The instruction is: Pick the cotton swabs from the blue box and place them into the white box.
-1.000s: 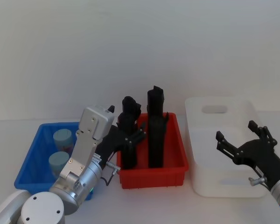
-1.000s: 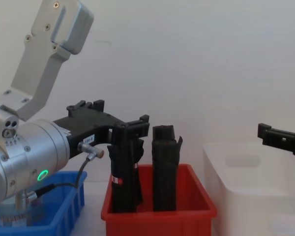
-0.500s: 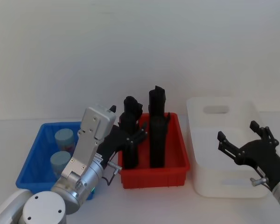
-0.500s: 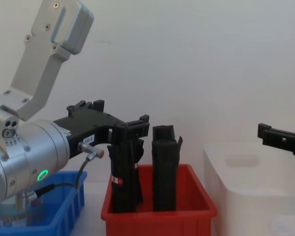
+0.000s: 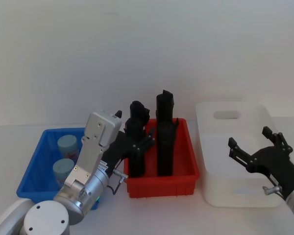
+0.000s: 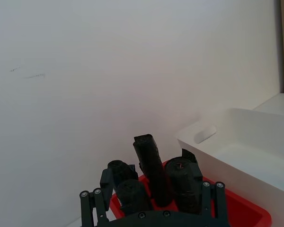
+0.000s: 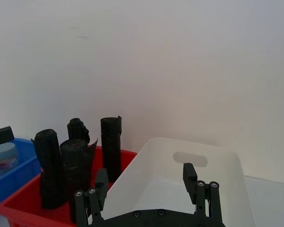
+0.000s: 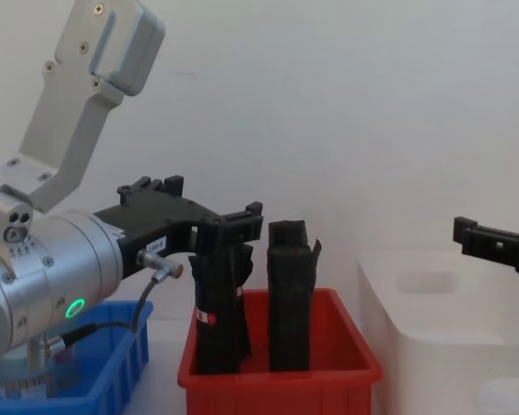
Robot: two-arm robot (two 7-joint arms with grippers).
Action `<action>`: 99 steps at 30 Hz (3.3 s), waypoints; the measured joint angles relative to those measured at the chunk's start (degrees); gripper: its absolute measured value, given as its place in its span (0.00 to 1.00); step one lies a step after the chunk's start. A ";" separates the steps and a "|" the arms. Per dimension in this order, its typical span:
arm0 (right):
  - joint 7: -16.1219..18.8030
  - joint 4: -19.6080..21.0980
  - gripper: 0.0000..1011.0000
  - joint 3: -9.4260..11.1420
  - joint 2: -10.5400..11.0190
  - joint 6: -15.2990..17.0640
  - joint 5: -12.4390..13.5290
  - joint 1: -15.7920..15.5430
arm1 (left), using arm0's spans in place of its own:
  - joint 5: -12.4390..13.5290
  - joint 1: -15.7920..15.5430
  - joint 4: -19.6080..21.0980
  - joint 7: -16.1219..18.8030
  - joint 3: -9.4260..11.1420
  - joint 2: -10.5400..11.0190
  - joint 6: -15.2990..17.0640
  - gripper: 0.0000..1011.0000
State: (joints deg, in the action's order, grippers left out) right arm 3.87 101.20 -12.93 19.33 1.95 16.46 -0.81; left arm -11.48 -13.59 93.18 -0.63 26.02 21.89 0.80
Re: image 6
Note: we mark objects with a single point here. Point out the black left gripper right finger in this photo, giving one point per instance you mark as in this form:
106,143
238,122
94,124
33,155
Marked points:
215,201

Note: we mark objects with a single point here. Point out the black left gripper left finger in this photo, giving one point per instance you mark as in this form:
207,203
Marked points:
106,186

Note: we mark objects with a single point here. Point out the short black bag roll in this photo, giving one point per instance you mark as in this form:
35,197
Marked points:
120,170
135,196

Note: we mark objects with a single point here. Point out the red plastic tray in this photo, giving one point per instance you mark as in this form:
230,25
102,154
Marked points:
241,212

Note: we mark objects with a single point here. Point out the thick black bag roll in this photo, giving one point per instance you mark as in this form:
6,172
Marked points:
182,186

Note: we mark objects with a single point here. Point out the white plastic bin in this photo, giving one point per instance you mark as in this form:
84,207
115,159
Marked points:
248,151

